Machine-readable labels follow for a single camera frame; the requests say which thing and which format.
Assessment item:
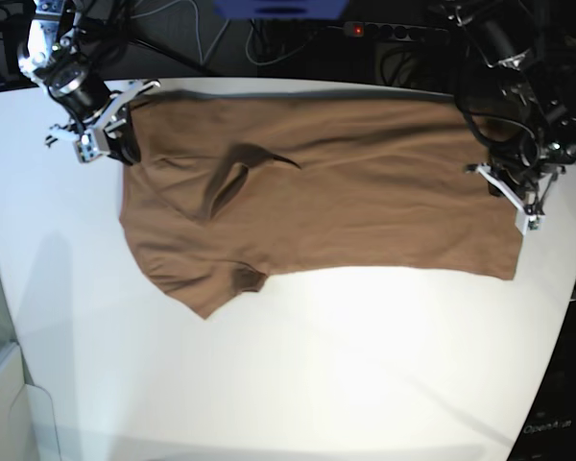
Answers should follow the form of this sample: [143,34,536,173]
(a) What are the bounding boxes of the white grey cables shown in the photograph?
[186,0,318,68]

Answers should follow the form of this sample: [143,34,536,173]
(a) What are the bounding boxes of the white bin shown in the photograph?
[0,343,61,460]

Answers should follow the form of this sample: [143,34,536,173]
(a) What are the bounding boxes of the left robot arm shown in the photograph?
[439,1,576,233]

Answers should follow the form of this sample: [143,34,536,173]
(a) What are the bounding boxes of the brown T-shirt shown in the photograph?
[120,96,522,318]

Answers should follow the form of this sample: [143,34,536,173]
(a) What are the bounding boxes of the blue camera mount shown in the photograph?
[213,0,348,19]

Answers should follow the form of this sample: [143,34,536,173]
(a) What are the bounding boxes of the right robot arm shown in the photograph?
[17,1,160,166]

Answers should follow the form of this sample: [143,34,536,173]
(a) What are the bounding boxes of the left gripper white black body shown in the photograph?
[465,140,576,235]

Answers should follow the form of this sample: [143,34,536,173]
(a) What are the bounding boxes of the white power strip red switch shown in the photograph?
[341,21,450,45]

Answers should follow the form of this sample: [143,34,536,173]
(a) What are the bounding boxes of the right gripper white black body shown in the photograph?
[45,80,160,163]

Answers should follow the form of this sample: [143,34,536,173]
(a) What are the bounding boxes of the black OpenArm base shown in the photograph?
[509,301,576,460]

